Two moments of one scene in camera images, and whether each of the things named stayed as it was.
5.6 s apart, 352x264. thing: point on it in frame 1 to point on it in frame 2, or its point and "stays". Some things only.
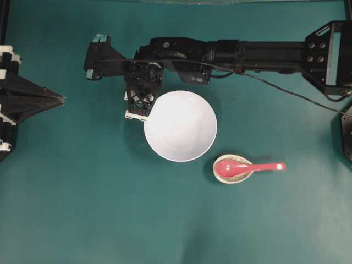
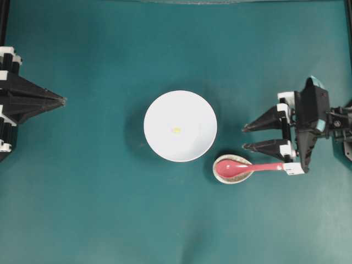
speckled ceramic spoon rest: x=236 y=179 stays
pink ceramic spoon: x=235 y=169 stays
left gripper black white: x=20 y=98 stays
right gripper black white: x=139 y=97 to x=286 y=111
